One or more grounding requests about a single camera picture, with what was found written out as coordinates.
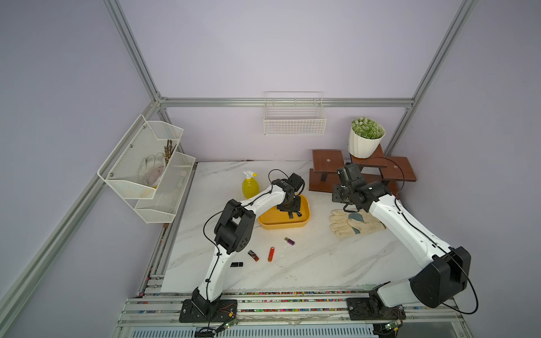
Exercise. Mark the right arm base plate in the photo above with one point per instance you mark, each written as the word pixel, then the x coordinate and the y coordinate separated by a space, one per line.
pixel 369 309

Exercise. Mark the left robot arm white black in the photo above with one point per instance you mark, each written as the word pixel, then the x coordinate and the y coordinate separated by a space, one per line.
pixel 233 232

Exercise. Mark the clear plastic bag in shelf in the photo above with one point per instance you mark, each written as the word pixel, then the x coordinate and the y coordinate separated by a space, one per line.
pixel 151 170

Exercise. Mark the yellow plastic storage box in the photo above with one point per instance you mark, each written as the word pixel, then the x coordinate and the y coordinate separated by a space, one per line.
pixel 273 219

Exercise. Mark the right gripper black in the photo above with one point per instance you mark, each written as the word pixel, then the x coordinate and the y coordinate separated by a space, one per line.
pixel 335 194

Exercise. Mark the white mesh two-tier shelf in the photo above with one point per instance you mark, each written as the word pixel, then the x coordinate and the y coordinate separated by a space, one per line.
pixel 120 170

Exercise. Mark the cream work glove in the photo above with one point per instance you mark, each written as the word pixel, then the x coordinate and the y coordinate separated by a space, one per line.
pixel 345 224

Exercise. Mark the brown wooden tiered stand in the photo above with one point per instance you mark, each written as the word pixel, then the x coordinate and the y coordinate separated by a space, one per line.
pixel 392 170

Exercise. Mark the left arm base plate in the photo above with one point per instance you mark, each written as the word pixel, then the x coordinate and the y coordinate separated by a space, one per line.
pixel 220 311

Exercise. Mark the yellow spray bottle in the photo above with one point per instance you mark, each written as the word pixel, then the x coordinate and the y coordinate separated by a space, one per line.
pixel 250 186

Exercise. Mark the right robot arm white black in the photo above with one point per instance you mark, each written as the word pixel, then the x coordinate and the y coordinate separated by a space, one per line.
pixel 371 207

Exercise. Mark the white pot green plant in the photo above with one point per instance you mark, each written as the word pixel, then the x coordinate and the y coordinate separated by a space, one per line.
pixel 364 138

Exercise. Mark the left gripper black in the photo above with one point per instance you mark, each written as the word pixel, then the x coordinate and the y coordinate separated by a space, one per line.
pixel 296 208

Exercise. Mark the white wire wall basket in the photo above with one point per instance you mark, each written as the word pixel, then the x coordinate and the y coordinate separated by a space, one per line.
pixel 294 113

